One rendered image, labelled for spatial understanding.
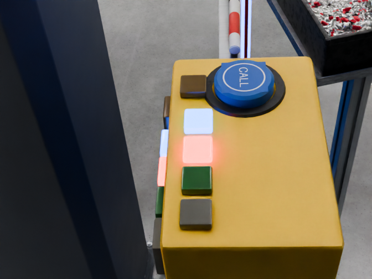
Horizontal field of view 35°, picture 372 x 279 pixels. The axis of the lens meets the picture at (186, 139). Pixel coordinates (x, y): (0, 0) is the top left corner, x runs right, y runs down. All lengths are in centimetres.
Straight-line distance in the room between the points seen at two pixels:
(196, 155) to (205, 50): 180
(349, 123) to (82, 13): 44
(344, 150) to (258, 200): 66
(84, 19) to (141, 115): 102
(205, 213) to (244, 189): 3
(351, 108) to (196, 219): 62
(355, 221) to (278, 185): 132
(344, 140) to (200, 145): 63
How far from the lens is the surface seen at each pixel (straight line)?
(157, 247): 34
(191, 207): 33
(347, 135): 96
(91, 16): 96
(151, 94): 198
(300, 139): 37
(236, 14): 81
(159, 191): 36
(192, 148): 36
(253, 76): 40
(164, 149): 39
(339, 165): 101
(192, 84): 40
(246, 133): 37
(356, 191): 173
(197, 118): 37
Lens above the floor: 134
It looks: 47 degrees down
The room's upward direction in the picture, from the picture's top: 5 degrees counter-clockwise
